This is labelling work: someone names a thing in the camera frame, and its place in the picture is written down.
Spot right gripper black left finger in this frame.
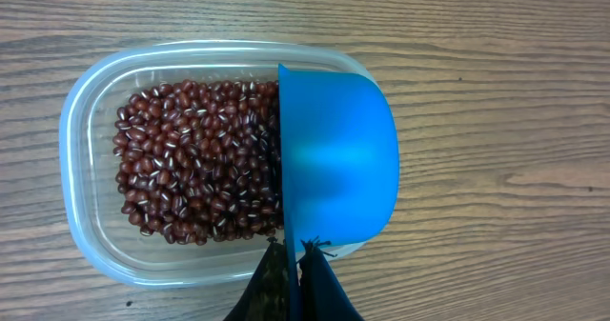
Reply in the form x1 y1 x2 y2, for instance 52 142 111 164
225 237 289 321

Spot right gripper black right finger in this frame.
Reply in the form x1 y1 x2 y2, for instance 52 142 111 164
298 238 364 321

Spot blue plastic scoop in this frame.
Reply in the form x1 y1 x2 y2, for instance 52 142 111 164
277 66 400 320

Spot red adzuki beans in container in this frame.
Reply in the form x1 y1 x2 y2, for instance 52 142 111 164
112 79 284 246

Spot clear plastic bean container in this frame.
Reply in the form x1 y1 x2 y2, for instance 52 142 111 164
59 40 371 289

